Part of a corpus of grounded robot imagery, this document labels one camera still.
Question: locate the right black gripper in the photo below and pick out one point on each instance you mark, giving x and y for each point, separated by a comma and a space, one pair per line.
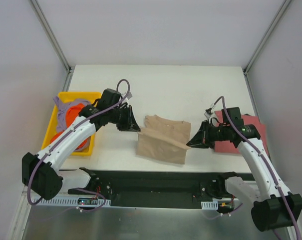
205, 134

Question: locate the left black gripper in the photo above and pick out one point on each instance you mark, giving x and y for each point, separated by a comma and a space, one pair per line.
127, 118

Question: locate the beige t shirt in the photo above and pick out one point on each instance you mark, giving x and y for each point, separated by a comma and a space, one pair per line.
164, 140

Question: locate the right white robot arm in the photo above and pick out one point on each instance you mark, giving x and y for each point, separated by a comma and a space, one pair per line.
273, 205

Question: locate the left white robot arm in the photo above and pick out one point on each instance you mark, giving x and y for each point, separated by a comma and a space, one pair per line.
41, 172

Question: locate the folded red t shirt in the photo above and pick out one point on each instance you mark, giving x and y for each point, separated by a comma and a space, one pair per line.
226, 147

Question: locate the orange t shirt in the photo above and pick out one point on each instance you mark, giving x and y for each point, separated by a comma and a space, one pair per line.
73, 113

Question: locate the lilac t shirt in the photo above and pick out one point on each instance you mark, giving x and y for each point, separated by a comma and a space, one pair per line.
61, 110

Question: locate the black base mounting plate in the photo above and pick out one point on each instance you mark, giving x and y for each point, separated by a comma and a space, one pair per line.
145, 189

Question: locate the left aluminium frame post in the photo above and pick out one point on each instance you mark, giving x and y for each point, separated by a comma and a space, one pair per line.
50, 34

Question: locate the aluminium frame post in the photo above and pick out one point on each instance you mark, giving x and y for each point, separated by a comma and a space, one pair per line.
50, 34
268, 33

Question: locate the right white cable duct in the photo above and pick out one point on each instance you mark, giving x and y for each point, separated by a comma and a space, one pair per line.
209, 205

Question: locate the white cable duct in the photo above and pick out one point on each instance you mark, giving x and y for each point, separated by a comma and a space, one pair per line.
209, 205
62, 201

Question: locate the left white cable duct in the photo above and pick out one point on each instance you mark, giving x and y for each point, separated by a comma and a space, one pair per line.
62, 201

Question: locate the right aluminium frame post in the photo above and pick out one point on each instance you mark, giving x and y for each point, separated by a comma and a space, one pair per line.
268, 33

